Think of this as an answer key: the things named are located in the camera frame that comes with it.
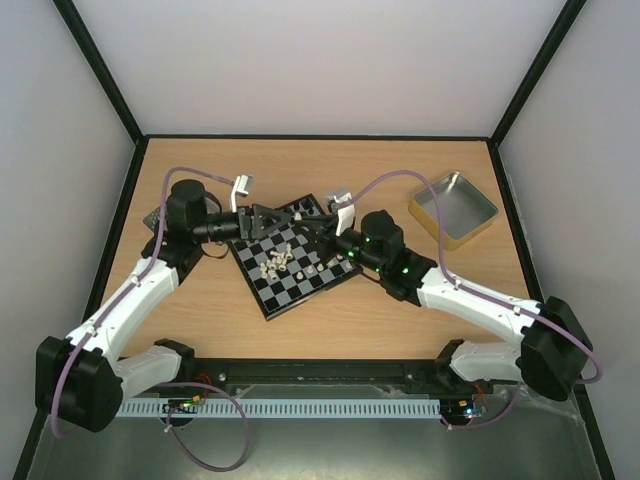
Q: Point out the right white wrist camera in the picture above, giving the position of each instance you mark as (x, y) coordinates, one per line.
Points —
(340, 202)

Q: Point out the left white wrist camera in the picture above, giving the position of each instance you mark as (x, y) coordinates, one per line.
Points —
(241, 188)

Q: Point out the silver embossed tin lid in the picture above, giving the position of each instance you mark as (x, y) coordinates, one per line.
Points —
(151, 220)

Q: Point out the light blue slotted cable duct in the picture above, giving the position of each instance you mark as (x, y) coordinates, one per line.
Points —
(284, 408)

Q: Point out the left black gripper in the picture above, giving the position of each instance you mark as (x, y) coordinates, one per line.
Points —
(250, 222)

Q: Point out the black aluminium frame rail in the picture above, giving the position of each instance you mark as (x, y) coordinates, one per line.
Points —
(320, 372)

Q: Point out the gold square tin box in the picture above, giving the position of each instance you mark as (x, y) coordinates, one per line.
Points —
(466, 211)

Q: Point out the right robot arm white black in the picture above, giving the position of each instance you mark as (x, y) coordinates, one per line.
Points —
(542, 344)

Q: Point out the black silver chess board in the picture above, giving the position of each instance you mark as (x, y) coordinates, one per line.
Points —
(286, 292)

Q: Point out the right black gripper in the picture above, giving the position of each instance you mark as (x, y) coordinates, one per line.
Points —
(327, 235)

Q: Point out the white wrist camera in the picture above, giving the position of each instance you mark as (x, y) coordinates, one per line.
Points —
(340, 202)
(241, 188)

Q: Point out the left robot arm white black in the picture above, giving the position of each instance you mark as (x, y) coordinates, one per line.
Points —
(165, 262)

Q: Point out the pile of white pieces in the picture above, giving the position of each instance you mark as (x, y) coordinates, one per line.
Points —
(276, 262)

